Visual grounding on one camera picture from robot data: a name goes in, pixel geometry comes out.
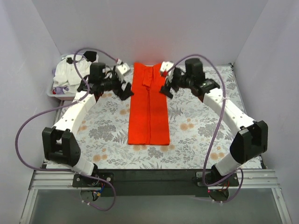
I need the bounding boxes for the white laundry basket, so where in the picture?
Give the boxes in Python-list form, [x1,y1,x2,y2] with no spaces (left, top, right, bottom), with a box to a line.
[46,54,100,101]

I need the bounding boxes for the purple garment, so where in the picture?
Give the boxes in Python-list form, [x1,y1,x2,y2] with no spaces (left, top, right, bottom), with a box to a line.
[52,86,69,95]

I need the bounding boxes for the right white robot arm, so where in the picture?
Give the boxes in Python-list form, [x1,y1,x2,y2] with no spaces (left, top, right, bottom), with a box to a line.
[160,58,268,186]

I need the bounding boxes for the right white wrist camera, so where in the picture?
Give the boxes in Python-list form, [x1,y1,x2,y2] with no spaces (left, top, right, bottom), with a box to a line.
[160,61,174,77]

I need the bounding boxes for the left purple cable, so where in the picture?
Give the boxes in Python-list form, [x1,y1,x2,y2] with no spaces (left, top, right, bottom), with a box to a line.
[15,48,124,212]

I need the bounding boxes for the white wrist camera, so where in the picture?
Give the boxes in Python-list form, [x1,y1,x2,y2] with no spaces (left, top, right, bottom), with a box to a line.
[115,63,131,77]
[160,61,174,77]

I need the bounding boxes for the aluminium frame rail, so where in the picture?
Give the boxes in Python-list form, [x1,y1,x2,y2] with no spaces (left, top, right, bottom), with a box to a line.
[29,169,78,190]

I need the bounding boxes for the orange t shirt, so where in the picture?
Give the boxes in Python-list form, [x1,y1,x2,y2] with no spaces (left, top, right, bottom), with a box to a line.
[128,63,170,146]

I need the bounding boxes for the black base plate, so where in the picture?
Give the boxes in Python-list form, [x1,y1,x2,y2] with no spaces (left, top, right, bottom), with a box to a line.
[71,169,240,198]

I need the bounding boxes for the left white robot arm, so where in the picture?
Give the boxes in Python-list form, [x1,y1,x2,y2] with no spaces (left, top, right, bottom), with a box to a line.
[42,62,133,177]

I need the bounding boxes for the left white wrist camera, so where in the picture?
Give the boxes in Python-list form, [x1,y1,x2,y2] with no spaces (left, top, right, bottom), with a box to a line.
[115,63,131,77]

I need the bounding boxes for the white t shirt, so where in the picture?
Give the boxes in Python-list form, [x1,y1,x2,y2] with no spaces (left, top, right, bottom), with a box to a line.
[52,53,99,91]

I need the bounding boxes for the black garment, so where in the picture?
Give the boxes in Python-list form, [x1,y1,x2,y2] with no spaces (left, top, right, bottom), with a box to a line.
[83,50,97,63]

